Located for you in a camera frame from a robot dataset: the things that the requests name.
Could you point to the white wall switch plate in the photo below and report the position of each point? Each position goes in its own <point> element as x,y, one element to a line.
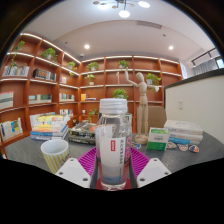
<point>180,105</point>

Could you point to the orange wooden shelf unit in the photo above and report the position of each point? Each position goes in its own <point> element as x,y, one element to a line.
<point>46,90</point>

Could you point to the yellow striped white cup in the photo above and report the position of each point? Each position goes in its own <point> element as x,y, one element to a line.
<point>55,155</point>

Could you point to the window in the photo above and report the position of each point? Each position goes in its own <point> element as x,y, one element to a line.
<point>220,62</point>

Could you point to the colourful book stack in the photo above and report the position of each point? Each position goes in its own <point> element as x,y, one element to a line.
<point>50,126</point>

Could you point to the white partition with dark top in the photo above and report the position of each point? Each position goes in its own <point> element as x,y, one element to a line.
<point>200,106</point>

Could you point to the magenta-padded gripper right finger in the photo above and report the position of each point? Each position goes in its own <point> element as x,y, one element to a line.
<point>154,170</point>

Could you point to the green and white box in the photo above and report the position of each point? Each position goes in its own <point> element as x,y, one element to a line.
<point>158,139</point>

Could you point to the dark book stack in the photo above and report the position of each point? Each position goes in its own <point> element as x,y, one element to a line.
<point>82,131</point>

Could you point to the white book stack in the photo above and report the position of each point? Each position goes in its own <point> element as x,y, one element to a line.
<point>183,130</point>

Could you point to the wooden artist mannequin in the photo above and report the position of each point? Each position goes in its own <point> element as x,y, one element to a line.
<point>142,106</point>

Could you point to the small printed badge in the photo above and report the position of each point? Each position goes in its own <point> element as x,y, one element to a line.
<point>194,148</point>
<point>182,147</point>
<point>171,145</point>

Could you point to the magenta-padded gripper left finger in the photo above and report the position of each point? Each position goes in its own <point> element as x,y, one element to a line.
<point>71,171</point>

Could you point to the ceiling air vent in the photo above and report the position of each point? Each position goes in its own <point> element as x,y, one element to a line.
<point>149,24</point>

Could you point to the tan wooden chair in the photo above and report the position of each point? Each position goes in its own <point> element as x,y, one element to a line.
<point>158,116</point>

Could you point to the clear plastic water bottle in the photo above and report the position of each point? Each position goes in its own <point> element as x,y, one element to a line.
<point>113,146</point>

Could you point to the branched globe ceiling lamp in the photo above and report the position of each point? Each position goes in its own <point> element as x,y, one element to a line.
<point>124,13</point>

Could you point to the black ceiling track light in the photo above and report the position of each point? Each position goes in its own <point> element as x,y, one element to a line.
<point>203,56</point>

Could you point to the recessed round ceiling light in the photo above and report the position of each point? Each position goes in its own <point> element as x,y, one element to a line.
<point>86,46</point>
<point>170,47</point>

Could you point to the grey curtain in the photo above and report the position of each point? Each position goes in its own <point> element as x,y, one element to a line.
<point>205,66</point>

